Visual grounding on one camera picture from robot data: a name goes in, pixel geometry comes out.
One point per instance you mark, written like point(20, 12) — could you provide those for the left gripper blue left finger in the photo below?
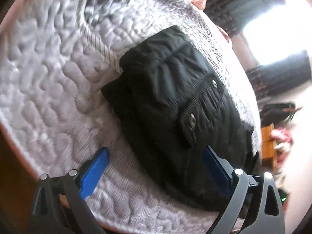
point(91, 172)

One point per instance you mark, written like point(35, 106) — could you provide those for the grey quilted bedspread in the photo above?
point(56, 56)

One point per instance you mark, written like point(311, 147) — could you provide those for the black pants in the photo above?
point(172, 104)

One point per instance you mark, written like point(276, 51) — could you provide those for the dark window curtain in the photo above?
point(233, 15)

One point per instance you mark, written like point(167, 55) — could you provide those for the black clothes on coat rack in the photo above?
point(276, 113)

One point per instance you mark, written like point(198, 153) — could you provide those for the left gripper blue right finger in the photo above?
point(221, 172)

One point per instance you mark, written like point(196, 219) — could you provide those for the orange wooden cabinet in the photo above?
point(268, 154)

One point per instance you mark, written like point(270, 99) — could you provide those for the right dark curtain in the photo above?
point(281, 76)

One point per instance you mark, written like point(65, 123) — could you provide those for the pink clothes pile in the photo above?
point(284, 140)

